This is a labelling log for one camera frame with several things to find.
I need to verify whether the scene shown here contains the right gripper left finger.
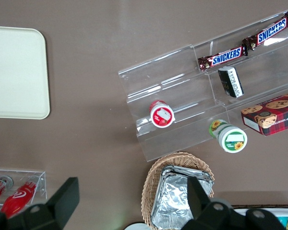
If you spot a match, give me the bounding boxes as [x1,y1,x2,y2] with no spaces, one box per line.
[0,177,81,230]

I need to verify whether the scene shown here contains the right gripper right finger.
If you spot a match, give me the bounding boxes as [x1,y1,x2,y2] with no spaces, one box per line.
[181,176,287,230]

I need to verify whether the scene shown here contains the white rectangular snack tray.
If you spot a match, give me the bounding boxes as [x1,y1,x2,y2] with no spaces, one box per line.
[230,207,288,230]

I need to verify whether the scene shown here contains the oval light wicker basket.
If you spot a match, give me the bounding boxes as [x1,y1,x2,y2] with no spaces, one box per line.
[141,151,216,229]

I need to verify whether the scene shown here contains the beige plastic tray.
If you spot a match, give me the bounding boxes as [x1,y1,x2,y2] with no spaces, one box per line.
[0,25,51,120]

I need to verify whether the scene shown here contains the clear acrylic bottle rack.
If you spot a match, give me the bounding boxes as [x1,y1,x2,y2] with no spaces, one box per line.
[0,168,48,213]

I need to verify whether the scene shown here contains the stacked aluminium foil trays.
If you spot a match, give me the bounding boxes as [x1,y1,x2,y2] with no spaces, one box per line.
[150,165,215,228]

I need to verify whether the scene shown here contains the dark brown board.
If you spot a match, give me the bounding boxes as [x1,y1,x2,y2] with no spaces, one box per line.
[230,204,288,209]

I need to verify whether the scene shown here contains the green sunflower lidded cup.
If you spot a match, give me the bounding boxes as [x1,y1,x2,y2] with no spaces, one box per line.
[208,119,249,153]

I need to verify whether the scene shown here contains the red lidded cup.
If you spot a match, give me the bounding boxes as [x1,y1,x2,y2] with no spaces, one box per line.
[149,100,177,129]

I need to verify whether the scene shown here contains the red tartan cookie box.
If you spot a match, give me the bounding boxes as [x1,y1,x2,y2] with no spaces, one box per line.
[240,90,288,137]

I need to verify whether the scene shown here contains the small black chocolate box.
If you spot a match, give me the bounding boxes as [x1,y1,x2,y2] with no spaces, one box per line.
[217,67,244,99]

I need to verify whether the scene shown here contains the clear acrylic stepped display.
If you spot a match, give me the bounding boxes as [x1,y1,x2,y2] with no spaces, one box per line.
[117,9,288,162]

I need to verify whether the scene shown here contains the Snickers chocolate bar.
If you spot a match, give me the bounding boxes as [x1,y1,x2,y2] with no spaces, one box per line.
[241,12,288,57]
[197,45,246,73]

